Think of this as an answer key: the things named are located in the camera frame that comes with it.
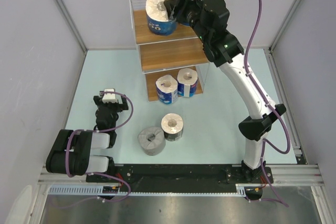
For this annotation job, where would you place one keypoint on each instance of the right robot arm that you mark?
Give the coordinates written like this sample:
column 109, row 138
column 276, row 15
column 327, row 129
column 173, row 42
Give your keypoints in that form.
column 208, row 20

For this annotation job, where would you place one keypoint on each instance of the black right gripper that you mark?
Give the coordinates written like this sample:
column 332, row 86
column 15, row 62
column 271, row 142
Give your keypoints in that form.
column 188, row 2

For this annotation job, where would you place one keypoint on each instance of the blue-wrapped toilet roll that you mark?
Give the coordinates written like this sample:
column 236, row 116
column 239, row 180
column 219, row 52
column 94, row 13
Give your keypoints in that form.
column 157, row 18

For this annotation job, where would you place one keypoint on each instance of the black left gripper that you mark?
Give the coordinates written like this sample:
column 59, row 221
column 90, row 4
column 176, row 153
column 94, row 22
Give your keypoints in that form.
column 120, row 106

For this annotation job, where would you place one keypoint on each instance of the aluminium frame rail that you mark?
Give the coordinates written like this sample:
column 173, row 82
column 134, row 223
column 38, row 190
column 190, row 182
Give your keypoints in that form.
column 287, row 175

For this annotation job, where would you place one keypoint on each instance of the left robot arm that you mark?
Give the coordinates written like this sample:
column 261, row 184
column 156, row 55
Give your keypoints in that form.
column 71, row 150

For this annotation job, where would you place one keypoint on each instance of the blue white-striped toilet roll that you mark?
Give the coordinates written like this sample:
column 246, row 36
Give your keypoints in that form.
column 187, row 79

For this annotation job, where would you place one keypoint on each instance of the white wire wooden shelf rack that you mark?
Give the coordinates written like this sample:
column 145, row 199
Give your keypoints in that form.
column 161, row 55

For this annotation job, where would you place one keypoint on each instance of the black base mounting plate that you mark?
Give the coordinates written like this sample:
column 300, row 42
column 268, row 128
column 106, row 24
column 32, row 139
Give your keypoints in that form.
column 257, row 179

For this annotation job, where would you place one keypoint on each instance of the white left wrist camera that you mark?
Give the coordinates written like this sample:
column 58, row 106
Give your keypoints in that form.
column 108, row 96

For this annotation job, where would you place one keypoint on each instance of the grey toilet roll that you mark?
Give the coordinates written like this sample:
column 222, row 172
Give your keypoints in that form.
column 152, row 140

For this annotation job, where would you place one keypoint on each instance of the white slotted cable duct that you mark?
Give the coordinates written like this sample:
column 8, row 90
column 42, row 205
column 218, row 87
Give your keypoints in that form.
column 105, row 191

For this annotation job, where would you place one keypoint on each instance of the black-wrapped toilet roll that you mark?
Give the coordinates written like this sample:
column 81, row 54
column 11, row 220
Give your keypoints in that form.
column 172, row 126

